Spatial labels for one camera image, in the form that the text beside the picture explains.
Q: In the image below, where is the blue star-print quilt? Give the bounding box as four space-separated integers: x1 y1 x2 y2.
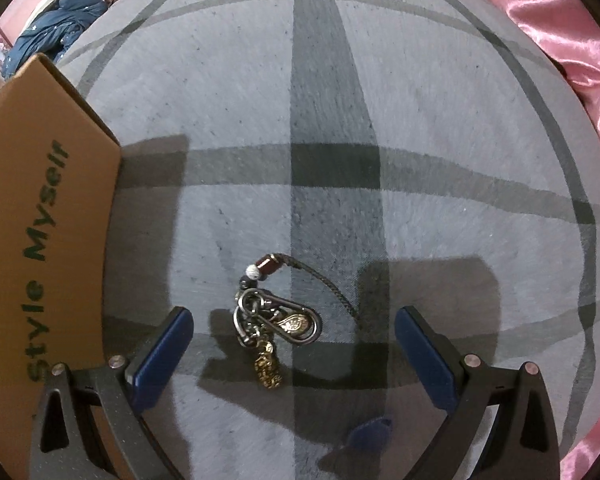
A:
2 0 111 79

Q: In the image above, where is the blue bottle cap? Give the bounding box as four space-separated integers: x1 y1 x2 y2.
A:
342 414 396 456

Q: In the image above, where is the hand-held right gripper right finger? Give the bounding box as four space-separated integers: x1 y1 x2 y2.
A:
394 306 563 480

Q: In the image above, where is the pink satin curtain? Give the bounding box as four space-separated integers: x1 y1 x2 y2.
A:
485 0 600 480

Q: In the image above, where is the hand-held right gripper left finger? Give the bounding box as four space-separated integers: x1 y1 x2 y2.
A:
30 306 196 480

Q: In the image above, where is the grey plaid bed blanket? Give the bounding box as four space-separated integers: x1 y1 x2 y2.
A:
55 0 600 480

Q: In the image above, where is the brown cardboard box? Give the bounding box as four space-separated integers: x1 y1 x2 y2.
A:
0 52 123 461

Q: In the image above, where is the metal keychain with beads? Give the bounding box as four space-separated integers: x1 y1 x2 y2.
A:
232 252 361 392

